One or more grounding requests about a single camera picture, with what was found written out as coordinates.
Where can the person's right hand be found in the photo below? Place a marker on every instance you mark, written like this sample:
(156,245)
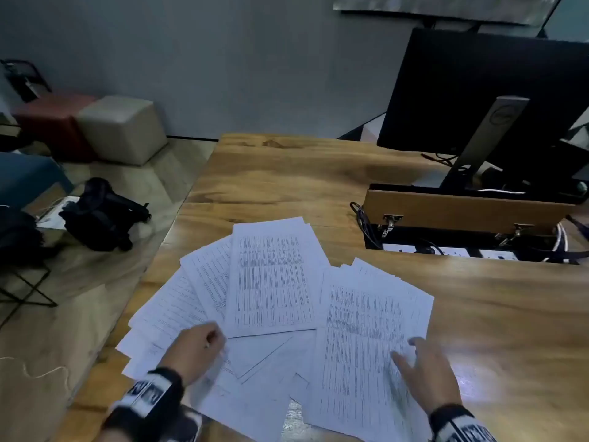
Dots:
(435,382)

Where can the person's left hand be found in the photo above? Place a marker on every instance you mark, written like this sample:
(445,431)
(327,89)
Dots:
(188,352)

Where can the person's right thumb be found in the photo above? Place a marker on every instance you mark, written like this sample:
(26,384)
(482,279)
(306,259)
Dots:
(403,364)

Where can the person's left fingers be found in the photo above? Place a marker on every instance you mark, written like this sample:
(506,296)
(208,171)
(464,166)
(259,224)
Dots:
(214,338)

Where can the spread of printed paper sheets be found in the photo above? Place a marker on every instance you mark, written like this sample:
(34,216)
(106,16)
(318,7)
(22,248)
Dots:
(271,280)

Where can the white power strip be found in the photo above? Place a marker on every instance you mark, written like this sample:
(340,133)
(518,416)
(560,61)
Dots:
(460,253)

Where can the metal flap hinge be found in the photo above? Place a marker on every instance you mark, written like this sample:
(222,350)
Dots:
(513,232)
(390,223)

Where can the black bag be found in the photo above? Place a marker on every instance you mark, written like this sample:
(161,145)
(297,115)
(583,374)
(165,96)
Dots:
(101,216)

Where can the clear plastic sleeve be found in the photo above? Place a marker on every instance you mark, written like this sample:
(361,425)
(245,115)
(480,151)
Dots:
(53,216)

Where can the black backpack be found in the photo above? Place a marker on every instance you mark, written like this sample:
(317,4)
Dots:
(20,237)

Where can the beige cube ottoman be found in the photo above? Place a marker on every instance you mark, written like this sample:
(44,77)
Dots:
(122,128)

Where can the blue seat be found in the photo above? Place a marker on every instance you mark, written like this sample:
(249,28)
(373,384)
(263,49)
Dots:
(27,179)

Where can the silver monitor stand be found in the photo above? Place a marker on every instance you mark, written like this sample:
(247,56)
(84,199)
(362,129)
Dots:
(487,133)

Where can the red cube ottoman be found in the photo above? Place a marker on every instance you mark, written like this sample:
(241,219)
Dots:
(50,126)

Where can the black computer monitor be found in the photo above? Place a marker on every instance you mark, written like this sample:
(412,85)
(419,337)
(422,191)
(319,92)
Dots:
(455,82)

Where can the black chair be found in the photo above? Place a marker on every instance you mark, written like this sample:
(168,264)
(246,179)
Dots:
(25,80)

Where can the grey wall board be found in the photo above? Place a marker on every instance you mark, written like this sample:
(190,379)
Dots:
(441,6)

